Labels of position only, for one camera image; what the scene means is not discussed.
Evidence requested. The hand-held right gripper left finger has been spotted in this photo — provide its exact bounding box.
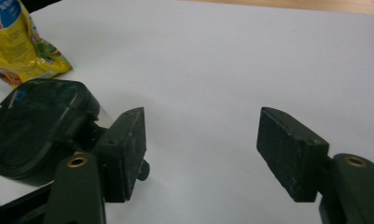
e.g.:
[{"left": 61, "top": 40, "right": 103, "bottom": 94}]
[{"left": 92, "top": 106, "right": 146, "bottom": 203}]

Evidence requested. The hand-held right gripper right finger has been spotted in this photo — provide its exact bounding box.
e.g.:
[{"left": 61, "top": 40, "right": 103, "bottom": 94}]
[{"left": 256, "top": 106, "right": 330, "bottom": 203}]

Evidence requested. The yellow seasoning pouch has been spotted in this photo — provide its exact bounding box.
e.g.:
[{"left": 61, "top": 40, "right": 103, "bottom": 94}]
[{"left": 0, "top": 0, "right": 73, "bottom": 88}]

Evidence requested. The clear seasoning jar black lid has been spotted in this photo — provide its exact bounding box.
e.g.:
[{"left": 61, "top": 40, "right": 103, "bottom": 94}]
[{"left": 0, "top": 77, "right": 150, "bottom": 188}]

